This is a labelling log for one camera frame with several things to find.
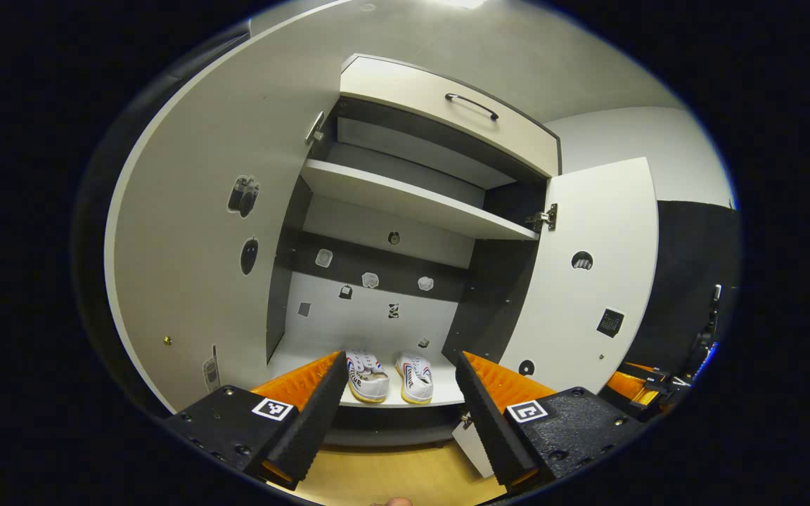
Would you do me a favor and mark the white cabinet shelf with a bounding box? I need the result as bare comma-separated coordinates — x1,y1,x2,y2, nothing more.
300,159,539,241

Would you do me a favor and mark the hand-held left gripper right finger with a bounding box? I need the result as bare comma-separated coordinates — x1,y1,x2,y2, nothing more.
454,350,648,493

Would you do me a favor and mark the white cabinet door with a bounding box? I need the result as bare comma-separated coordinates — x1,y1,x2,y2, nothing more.
451,157,659,479
104,0,349,415

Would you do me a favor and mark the white canvas shoe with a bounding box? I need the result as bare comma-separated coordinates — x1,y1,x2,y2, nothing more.
345,349,390,404
395,353,434,406

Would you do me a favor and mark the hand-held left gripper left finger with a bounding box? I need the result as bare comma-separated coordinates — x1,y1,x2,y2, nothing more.
166,350,349,491

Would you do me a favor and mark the white and grey shoe cabinet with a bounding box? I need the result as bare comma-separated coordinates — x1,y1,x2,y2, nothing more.
104,0,659,479

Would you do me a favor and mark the white cabinet drawer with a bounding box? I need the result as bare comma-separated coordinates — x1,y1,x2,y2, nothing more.
340,55,562,178

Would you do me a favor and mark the dark drawer handle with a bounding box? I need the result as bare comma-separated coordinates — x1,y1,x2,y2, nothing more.
445,93,500,122

